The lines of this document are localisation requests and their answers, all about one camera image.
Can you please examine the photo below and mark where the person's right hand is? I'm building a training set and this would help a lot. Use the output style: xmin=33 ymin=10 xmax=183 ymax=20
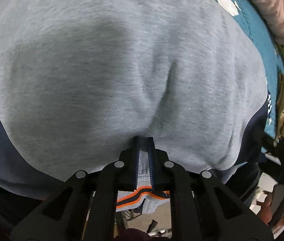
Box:
xmin=258 ymin=193 xmax=275 ymax=226

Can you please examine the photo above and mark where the bed with teal sheet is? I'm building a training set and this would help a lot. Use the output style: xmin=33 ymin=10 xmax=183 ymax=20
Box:
xmin=0 ymin=0 xmax=284 ymax=141

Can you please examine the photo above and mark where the grey jacket with navy sleeves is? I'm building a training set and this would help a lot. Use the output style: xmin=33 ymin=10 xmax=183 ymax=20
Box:
xmin=0 ymin=0 xmax=269 ymax=214

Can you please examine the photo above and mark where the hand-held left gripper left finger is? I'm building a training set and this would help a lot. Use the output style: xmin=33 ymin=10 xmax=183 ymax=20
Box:
xmin=10 ymin=136 xmax=141 ymax=241

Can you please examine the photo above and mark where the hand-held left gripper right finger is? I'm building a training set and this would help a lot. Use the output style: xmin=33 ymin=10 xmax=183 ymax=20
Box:
xmin=147 ymin=137 xmax=275 ymax=241

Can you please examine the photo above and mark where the pink quilt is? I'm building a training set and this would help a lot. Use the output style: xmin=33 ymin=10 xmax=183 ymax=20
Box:
xmin=232 ymin=0 xmax=284 ymax=46

